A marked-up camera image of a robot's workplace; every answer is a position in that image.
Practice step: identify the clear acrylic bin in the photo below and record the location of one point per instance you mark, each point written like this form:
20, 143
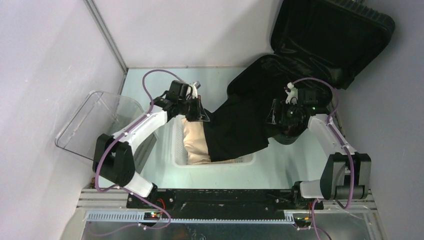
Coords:
99, 113

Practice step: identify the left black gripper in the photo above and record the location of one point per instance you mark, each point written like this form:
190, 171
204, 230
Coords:
197, 115

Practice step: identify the black ribbed hard-shell suitcase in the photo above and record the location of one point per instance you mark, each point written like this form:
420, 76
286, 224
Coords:
319, 45

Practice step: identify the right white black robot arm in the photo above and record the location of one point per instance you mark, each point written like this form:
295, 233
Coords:
346, 175

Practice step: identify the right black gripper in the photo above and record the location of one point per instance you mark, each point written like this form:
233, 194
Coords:
283, 119

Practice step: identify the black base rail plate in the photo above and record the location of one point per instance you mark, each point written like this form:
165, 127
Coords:
224, 204

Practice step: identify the black garment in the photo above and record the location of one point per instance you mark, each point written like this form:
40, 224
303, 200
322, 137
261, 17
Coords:
238, 128

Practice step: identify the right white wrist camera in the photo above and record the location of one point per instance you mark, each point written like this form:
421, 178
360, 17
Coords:
292, 94

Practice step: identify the beige cloth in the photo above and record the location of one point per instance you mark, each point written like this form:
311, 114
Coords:
195, 144

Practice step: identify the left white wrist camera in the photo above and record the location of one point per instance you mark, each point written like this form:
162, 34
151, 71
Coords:
194, 89

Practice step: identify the aluminium frame rail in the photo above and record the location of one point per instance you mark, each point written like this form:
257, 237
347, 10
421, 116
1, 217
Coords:
111, 206

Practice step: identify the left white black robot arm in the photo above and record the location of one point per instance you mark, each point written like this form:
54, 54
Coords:
114, 155

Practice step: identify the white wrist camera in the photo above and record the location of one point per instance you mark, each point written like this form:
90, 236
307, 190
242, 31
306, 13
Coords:
194, 89
292, 94

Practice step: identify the white perforated plastic basket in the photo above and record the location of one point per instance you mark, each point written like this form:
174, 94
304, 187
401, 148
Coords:
179, 155

